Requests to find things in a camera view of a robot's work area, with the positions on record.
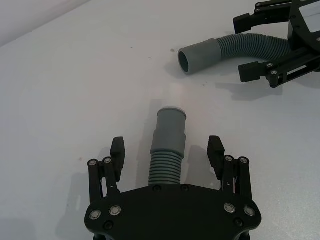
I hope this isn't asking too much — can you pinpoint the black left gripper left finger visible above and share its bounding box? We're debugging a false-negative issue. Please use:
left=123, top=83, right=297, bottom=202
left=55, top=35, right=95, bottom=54
left=87, top=136, right=126, bottom=202

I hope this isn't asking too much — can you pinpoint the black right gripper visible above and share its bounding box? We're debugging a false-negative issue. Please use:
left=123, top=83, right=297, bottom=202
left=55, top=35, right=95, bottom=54
left=233, top=0, right=320, bottom=89

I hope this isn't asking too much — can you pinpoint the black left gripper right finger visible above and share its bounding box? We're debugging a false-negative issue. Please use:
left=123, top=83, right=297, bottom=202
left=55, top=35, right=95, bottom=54
left=206, top=135, right=251, bottom=201

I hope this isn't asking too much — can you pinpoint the grey corrugated hose, open cuff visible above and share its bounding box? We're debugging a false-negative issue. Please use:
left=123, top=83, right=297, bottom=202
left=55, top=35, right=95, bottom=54
left=177, top=34, right=298, bottom=76

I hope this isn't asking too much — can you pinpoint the grey corrugated hose, stepped cuff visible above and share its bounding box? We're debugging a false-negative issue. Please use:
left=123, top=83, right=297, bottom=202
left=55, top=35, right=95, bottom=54
left=147, top=106, right=188, bottom=187

